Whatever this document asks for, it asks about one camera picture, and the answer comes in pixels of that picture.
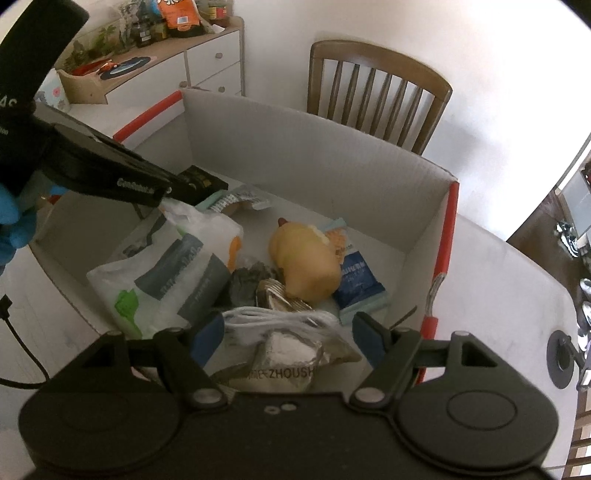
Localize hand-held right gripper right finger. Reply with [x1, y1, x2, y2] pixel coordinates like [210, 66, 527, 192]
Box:
[348, 311, 502, 412]

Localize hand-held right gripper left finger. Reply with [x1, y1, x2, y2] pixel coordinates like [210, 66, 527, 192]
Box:
[81, 310, 227, 412]

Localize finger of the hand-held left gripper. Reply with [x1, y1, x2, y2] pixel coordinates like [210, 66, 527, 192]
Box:
[164, 165, 229, 207]

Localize grey striped packet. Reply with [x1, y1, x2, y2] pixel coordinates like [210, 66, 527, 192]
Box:
[198, 185, 273, 216]

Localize dark packet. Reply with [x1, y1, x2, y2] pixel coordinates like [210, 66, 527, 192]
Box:
[226, 262, 282, 308]

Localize white plastic bag grey print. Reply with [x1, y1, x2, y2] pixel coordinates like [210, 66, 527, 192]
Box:
[87, 203, 245, 340]

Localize white cable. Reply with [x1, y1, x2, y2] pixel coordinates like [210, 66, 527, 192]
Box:
[222, 307, 343, 343]

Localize silver foil packet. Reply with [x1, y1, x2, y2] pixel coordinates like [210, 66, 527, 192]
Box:
[217, 279, 363, 394]

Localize white cardboard box red tape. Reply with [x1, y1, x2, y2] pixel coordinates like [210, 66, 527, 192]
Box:
[30, 88, 462, 384]

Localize white desktop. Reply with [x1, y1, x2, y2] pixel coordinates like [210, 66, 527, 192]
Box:
[0, 102, 581, 480]

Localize person's left hand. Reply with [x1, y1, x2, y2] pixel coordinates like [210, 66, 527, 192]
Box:
[0, 173, 65, 274]

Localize blue white snack packet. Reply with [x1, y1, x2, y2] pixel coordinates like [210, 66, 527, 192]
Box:
[318, 218, 387, 326]

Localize glass terrarium with plants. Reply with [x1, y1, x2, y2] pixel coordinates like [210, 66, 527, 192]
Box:
[62, 21, 136, 71]

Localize black round mat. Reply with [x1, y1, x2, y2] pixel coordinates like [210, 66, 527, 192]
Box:
[100, 56, 152, 80]

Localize yellow rubber toy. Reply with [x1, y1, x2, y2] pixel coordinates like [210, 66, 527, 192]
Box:
[269, 218, 343, 305]

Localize white cabinet wooden top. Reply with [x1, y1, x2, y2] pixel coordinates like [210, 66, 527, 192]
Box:
[55, 16, 245, 104]

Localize orange snack bag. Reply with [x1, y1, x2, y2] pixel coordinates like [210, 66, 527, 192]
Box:
[157, 0, 204, 38]

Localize stacked red lid jars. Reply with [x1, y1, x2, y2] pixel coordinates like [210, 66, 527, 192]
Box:
[205, 0, 232, 28]

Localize wooden chair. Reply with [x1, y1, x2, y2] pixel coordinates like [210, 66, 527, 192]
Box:
[307, 39, 454, 155]

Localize pair of shoes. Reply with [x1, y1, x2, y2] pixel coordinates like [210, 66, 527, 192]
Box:
[556, 219, 583, 260]

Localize white shelf unit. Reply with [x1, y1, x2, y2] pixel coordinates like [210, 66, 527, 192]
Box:
[556, 157, 591, 223]

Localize black cable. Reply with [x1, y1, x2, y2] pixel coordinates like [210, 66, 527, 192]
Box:
[0, 295, 49, 387]

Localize black round cable grommet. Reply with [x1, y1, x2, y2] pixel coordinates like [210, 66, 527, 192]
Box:
[546, 330, 585, 390]

